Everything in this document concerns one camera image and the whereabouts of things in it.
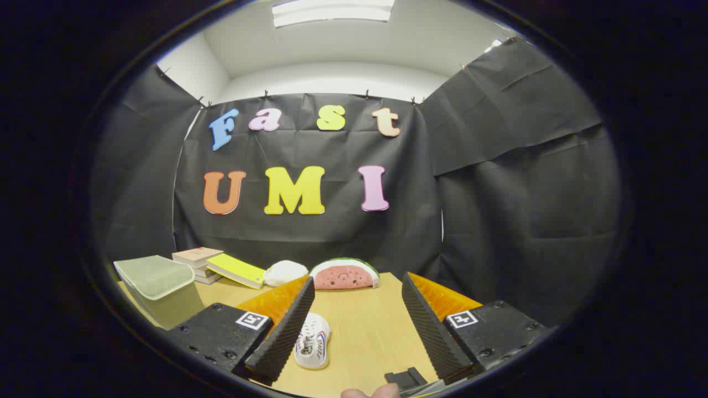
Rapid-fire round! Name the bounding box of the white striped canvas shoe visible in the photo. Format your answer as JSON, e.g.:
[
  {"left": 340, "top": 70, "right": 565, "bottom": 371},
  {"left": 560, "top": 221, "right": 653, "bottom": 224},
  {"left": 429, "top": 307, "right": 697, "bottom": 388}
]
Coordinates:
[{"left": 294, "top": 313, "right": 331, "bottom": 370}]

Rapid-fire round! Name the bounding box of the yellow book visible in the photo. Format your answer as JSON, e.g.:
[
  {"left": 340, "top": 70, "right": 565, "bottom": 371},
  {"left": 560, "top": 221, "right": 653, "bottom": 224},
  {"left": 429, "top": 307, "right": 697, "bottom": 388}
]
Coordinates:
[{"left": 206, "top": 253, "right": 266, "bottom": 290}]

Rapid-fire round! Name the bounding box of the watermelon slice plush toy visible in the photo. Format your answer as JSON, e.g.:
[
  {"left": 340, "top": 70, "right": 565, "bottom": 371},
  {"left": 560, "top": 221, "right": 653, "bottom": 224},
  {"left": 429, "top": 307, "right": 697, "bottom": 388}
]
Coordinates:
[{"left": 309, "top": 258, "right": 381, "bottom": 290}]

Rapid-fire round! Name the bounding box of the ceiling light panel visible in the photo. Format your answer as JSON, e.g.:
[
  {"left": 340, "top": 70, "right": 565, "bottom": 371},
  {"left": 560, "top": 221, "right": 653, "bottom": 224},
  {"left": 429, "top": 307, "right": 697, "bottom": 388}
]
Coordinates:
[{"left": 272, "top": 0, "right": 395, "bottom": 28}]

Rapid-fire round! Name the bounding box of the pale green fabric storage box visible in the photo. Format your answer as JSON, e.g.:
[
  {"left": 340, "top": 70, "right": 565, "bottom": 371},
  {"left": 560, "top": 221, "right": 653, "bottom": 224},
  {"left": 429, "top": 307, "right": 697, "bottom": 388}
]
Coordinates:
[{"left": 113, "top": 255, "right": 205, "bottom": 331}]

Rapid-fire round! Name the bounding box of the black backdrop cloth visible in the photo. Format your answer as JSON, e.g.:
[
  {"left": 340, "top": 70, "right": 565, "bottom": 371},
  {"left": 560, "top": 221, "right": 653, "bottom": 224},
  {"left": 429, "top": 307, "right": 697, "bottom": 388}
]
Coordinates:
[{"left": 91, "top": 38, "right": 623, "bottom": 327}]

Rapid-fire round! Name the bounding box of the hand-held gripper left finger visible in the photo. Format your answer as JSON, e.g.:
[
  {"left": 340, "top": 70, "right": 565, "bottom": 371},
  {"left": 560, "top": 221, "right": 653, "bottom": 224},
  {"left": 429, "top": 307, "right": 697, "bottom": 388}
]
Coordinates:
[{"left": 166, "top": 275, "right": 316, "bottom": 386}]

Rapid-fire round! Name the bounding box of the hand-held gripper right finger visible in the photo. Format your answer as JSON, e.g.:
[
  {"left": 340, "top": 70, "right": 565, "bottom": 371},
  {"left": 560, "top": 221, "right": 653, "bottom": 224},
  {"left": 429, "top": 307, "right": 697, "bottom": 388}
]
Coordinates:
[{"left": 402, "top": 271, "right": 548, "bottom": 386}]

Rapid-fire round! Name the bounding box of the white plush toy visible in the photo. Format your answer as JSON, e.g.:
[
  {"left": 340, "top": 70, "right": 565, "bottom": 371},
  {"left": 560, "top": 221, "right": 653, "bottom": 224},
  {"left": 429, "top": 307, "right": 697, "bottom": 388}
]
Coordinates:
[{"left": 263, "top": 260, "right": 309, "bottom": 287}]

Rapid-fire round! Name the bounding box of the beige paperback book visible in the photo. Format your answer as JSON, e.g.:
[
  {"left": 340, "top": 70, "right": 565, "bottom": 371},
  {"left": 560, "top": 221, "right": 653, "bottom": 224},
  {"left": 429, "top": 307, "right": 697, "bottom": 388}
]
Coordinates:
[{"left": 171, "top": 247, "right": 224, "bottom": 269}]

